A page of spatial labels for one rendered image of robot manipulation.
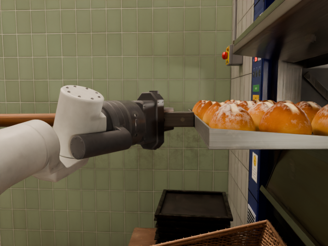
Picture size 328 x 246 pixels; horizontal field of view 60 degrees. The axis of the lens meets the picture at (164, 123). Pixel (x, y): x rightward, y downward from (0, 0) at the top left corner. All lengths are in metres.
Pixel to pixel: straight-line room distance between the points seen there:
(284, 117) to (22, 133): 0.33
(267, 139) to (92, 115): 0.25
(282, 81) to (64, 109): 0.75
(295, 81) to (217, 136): 0.68
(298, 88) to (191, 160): 1.06
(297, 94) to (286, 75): 0.07
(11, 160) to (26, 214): 1.98
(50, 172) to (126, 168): 1.57
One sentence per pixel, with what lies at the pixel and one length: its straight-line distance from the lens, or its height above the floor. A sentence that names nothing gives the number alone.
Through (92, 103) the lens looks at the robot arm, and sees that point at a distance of 0.43.
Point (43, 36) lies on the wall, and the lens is 2.10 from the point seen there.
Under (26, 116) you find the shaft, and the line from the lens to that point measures 0.71.
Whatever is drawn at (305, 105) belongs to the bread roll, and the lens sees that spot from 0.56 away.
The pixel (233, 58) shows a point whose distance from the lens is 1.54.
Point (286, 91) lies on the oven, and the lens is 1.02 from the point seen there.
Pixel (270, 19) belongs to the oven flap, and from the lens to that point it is 0.60.
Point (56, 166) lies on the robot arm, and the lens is 0.41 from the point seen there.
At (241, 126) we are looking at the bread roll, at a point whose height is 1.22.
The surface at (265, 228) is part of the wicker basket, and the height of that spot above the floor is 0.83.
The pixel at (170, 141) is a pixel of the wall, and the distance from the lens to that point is 1.89.
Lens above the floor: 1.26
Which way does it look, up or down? 6 degrees down
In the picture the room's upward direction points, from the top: straight up
